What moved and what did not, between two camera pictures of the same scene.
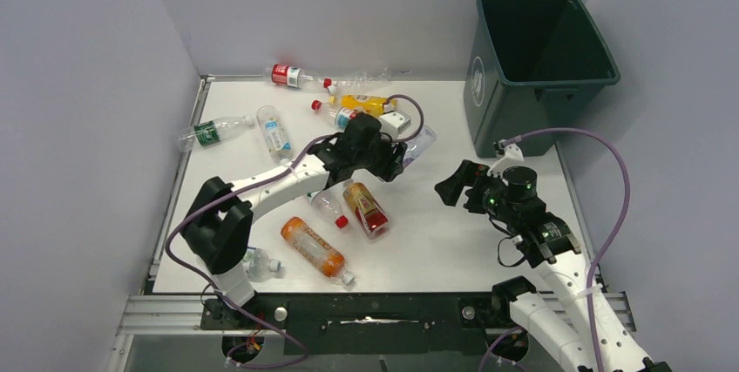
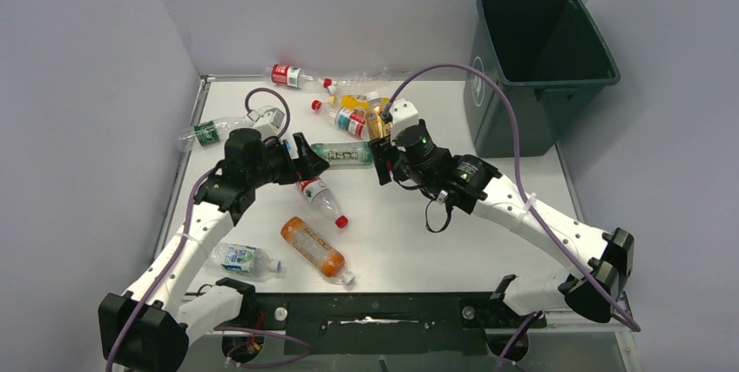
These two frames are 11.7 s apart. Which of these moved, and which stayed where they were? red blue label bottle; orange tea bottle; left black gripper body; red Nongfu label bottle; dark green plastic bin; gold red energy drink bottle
Moved: gold red energy drink bottle; left black gripper body
Stayed: red blue label bottle; red Nongfu label bottle; orange tea bottle; dark green plastic bin
